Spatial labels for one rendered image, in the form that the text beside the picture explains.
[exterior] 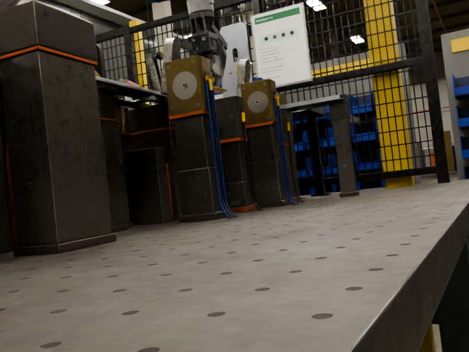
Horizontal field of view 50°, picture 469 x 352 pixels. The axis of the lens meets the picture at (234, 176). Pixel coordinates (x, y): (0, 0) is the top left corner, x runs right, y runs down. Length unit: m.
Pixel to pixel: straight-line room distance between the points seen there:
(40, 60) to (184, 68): 0.44
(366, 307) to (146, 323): 0.10
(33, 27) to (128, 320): 0.53
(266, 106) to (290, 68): 0.68
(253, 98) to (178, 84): 0.35
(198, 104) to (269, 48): 1.06
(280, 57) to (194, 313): 1.86
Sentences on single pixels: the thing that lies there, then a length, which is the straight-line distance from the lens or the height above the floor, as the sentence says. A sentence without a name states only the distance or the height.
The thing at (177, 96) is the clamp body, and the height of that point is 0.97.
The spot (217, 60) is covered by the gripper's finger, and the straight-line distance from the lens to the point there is 1.53.
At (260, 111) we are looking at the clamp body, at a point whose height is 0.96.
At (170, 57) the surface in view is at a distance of 1.13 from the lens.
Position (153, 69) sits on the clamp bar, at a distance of 1.64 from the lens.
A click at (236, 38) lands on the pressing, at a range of 1.84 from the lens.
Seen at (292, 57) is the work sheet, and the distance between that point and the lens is 2.05.
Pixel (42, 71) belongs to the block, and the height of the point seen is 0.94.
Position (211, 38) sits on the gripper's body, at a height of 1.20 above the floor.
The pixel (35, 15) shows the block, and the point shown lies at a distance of 0.73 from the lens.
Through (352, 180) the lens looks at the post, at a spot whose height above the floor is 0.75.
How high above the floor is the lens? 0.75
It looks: 2 degrees up
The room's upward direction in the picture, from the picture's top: 6 degrees counter-clockwise
